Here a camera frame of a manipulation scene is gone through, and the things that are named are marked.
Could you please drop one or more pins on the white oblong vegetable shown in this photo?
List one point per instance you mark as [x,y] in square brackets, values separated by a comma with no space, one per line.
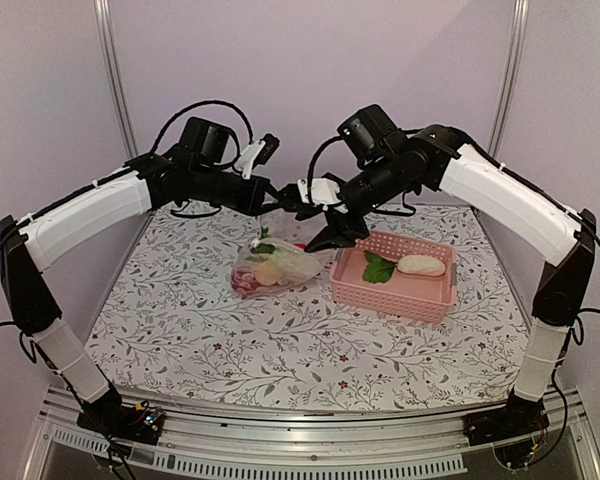
[422,265]
[296,267]

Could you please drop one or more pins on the left aluminium corner post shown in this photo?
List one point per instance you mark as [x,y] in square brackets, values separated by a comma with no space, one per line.
[113,73]

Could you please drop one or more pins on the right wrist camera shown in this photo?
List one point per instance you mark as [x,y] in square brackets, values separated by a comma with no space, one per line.
[321,192]

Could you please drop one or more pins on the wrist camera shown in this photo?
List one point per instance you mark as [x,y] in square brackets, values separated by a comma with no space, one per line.
[255,154]
[321,192]

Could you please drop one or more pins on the pink perforated plastic basket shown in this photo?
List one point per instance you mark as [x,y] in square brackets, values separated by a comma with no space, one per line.
[414,297]

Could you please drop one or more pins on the white oblong vegetable front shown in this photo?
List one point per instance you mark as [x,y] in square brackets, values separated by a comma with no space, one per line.
[296,267]

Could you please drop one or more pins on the green leafy vegetable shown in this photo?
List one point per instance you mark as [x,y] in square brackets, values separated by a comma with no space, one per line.
[259,246]
[378,270]

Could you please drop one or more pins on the clear zip top bag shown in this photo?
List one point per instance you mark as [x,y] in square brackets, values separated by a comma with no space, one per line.
[288,235]

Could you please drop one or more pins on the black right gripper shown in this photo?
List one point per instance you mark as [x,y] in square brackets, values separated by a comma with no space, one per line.
[335,235]

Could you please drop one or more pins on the yellow fruit with leaf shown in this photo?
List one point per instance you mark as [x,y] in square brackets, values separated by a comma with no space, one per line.
[267,274]

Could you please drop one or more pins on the right aluminium corner post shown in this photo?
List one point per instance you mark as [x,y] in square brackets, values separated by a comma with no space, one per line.
[511,69]

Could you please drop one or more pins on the floral patterned table mat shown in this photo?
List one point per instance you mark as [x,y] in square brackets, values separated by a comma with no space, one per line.
[173,324]

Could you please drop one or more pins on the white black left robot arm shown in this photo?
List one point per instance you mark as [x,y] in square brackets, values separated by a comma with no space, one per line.
[31,246]

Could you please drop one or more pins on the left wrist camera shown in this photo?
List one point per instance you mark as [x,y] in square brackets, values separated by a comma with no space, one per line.
[255,154]

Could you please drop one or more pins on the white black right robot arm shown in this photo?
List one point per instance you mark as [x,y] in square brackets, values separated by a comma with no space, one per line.
[564,240]

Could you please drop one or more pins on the red crinkled fruit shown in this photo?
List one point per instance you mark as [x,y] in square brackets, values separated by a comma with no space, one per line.
[244,283]

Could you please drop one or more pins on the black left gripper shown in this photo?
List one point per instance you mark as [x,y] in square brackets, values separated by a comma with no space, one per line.
[252,204]

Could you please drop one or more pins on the aluminium corner post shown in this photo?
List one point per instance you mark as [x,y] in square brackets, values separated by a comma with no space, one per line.
[511,69]
[113,73]

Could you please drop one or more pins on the aluminium front rail frame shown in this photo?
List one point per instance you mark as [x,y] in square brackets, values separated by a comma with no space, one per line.
[209,440]

